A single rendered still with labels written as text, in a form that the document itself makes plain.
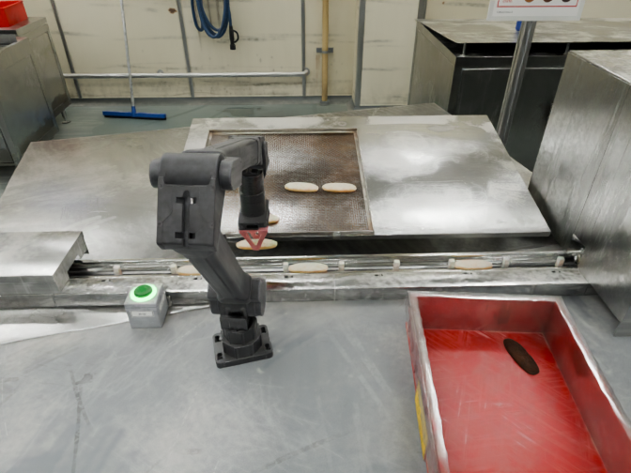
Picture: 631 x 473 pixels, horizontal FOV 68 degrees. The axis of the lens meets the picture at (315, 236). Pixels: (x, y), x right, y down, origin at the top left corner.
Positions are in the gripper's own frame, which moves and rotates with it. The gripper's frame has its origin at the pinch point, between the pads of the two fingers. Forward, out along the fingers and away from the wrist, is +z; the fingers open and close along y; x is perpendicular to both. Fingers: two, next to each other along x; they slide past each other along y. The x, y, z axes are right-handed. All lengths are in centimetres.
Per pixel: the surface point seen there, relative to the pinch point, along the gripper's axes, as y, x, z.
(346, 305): -10.9, -21.3, 11.2
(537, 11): 82, -93, -37
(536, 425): -44, -54, 11
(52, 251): -0.8, 49.2, 1.2
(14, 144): 204, 181, 64
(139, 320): -17.2, 25.4, 8.5
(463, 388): -35, -42, 11
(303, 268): -1.5, -11.3, 7.3
